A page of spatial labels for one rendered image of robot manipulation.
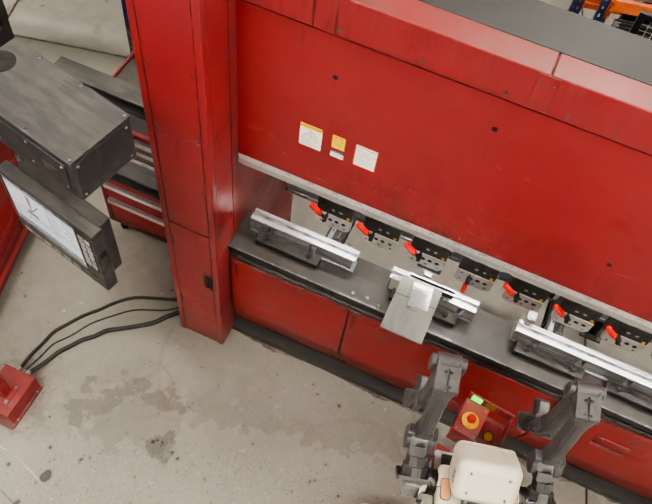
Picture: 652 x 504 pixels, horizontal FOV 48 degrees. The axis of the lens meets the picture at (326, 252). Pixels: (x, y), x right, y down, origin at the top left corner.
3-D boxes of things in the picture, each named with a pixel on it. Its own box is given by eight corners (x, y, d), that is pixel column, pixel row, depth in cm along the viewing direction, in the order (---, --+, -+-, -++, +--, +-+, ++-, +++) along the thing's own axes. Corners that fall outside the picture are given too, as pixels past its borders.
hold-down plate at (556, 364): (511, 353, 311) (513, 350, 309) (515, 342, 314) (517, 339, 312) (579, 382, 307) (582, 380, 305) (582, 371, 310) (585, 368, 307)
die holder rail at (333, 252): (250, 229, 332) (250, 217, 324) (256, 219, 335) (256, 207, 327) (352, 272, 325) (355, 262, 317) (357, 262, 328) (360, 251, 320)
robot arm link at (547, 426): (571, 393, 224) (606, 400, 223) (571, 375, 227) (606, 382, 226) (525, 436, 260) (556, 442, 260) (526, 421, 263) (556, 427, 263)
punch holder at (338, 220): (314, 220, 301) (318, 196, 287) (323, 205, 305) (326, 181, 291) (348, 234, 299) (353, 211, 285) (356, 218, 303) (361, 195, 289)
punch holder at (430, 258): (405, 258, 296) (413, 236, 282) (413, 242, 300) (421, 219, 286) (440, 273, 294) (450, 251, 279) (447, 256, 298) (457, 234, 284)
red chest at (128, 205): (111, 232, 426) (77, 115, 341) (156, 170, 451) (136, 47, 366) (188, 266, 419) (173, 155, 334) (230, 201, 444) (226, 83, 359)
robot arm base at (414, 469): (396, 478, 246) (431, 486, 246) (401, 455, 246) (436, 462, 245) (394, 468, 255) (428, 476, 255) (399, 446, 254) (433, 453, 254)
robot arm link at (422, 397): (431, 364, 224) (466, 371, 224) (433, 347, 227) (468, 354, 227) (405, 412, 261) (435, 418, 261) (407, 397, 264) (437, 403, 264)
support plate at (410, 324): (379, 327, 299) (380, 326, 298) (402, 276, 313) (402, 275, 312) (420, 345, 297) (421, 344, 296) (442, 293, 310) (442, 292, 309)
